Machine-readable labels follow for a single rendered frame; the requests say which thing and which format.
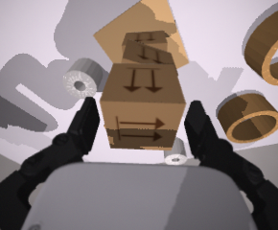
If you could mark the square wooden board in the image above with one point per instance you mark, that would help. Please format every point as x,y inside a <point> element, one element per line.
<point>144,16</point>

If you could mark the brown wooden ring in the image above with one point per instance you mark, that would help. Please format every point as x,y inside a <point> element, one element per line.
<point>261,47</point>
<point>233,114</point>

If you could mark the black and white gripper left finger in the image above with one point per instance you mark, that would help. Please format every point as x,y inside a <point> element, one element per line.
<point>67,147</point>

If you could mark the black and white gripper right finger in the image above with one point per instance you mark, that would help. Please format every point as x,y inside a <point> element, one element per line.
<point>218,154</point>

